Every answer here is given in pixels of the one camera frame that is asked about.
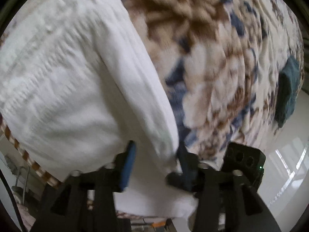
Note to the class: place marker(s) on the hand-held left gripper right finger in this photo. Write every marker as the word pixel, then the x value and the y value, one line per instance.
pixel 187 174

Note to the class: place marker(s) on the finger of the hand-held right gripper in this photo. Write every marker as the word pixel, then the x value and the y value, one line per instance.
pixel 172 180

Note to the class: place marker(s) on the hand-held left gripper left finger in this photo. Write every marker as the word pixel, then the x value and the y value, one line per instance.
pixel 127 166

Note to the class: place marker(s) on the white towel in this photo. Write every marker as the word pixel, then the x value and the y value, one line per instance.
pixel 72 77

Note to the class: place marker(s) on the teal cloth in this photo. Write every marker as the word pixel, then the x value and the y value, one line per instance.
pixel 288 89

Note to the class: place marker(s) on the floral printed blanket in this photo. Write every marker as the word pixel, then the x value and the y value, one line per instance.
pixel 205 53

